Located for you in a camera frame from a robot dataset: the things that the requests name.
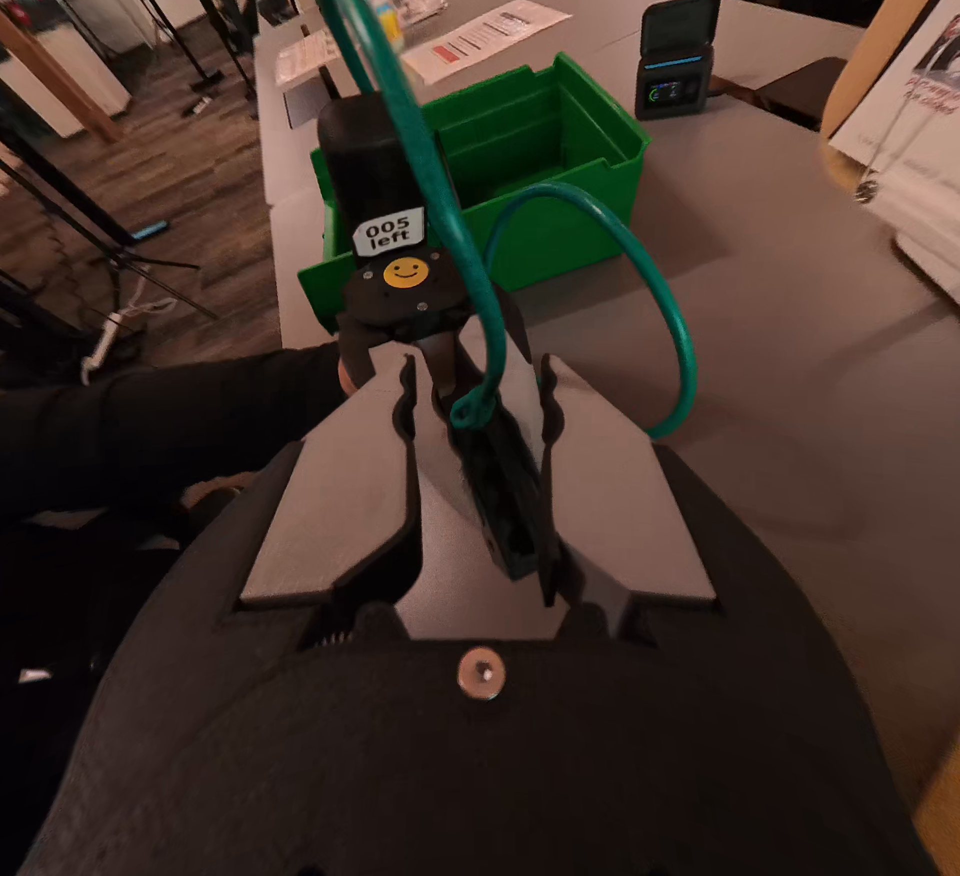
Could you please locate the black tripod stand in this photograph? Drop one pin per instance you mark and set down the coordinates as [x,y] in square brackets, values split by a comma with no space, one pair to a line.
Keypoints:
[75,216]

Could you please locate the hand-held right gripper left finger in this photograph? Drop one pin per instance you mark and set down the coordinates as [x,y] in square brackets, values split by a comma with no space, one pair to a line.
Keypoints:
[337,508]

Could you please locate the person's left forearm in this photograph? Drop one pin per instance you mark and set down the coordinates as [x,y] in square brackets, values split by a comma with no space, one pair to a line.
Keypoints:
[187,418]

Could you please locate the white paper sheet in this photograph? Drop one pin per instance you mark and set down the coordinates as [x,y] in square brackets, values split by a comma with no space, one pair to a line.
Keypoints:
[487,40]
[304,58]

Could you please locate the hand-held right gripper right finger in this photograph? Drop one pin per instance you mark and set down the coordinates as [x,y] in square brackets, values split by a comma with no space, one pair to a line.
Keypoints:
[630,516]

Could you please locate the person's left hand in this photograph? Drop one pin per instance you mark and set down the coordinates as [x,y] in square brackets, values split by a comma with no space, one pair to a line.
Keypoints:
[346,377]

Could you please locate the wooden support post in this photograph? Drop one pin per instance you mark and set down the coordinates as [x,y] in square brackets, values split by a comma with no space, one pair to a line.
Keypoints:
[67,88]

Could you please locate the white cabinet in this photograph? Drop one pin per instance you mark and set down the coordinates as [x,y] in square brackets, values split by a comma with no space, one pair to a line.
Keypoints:
[90,77]

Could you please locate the green plastic bin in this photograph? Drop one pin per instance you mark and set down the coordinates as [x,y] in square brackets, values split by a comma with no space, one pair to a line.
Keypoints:
[540,238]

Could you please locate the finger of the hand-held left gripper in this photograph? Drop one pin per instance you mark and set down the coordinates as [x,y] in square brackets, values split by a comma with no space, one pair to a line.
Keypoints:
[521,403]
[431,441]

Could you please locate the black network switch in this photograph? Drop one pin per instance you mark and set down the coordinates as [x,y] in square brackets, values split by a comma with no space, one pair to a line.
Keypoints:
[502,501]

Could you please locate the instruction sheet on stand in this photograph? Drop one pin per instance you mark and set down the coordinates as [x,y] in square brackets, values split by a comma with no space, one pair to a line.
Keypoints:
[877,13]

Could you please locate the printed instruction sheet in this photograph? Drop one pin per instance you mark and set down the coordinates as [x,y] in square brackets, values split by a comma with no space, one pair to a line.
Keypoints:
[915,163]

